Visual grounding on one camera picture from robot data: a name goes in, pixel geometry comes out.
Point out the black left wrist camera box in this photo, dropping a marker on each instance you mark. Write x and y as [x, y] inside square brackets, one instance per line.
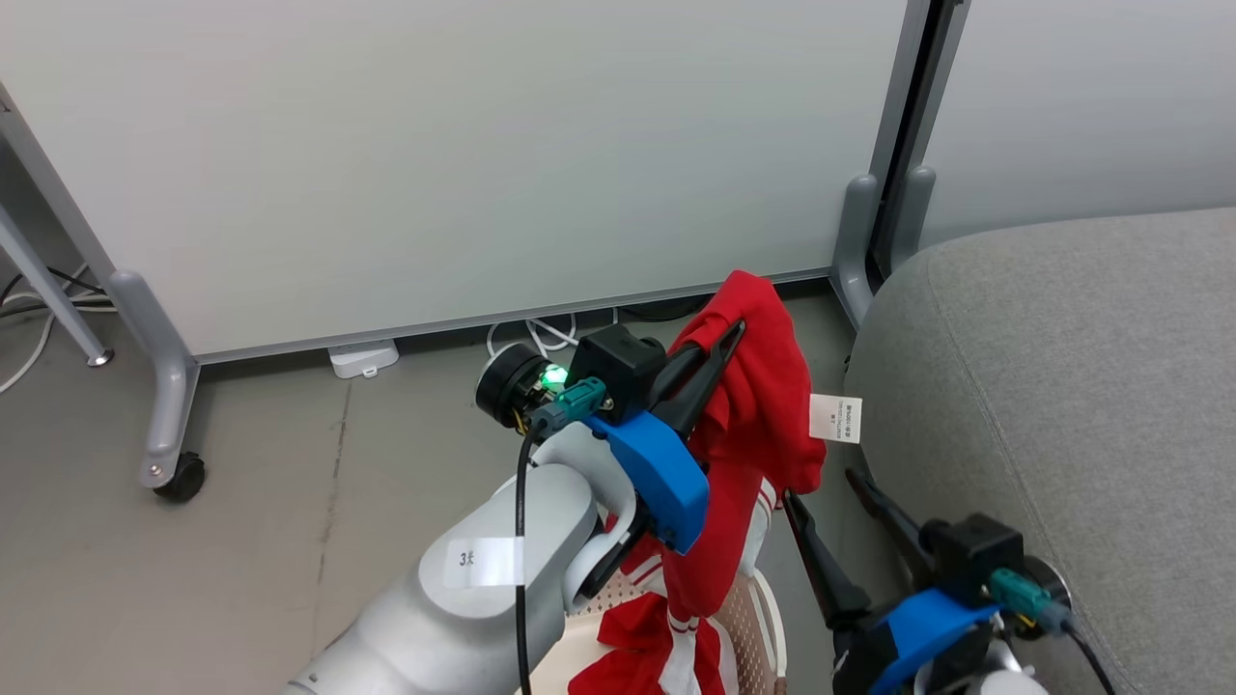
[618, 365]

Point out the grey partition leg with caster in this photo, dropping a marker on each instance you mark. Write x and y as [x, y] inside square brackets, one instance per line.
[164, 386]

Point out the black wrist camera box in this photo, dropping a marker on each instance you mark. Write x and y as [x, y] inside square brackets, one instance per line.
[970, 555]
[618, 365]

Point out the cream perforated laundry basket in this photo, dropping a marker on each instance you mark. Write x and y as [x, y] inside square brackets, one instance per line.
[748, 618]

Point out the thin grey metal table leg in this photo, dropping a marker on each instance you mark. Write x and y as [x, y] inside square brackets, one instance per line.
[53, 290]

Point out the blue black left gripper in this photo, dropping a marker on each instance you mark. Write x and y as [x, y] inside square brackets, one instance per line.
[661, 473]

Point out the black caster wheel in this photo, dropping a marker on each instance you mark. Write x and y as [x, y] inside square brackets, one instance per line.
[183, 478]

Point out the narrow white partition board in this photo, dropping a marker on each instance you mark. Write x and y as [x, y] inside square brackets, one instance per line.
[1081, 97]

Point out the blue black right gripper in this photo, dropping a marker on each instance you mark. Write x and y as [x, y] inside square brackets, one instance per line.
[917, 627]

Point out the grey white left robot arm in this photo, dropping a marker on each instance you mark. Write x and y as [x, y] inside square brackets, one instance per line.
[483, 618]

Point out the white sticker on arm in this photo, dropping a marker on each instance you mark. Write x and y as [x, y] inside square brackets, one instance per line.
[483, 563]

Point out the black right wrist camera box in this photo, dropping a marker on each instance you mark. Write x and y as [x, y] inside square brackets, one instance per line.
[970, 555]

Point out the white power adapter box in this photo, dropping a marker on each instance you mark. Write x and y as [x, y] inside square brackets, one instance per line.
[364, 359]

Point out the grey fabric sofa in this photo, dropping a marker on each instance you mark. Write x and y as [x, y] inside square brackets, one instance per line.
[1091, 405]

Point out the large white partition board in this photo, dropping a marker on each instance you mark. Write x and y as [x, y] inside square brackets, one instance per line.
[435, 154]

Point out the red white clothing piece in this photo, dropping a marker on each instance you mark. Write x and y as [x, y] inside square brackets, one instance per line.
[758, 405]

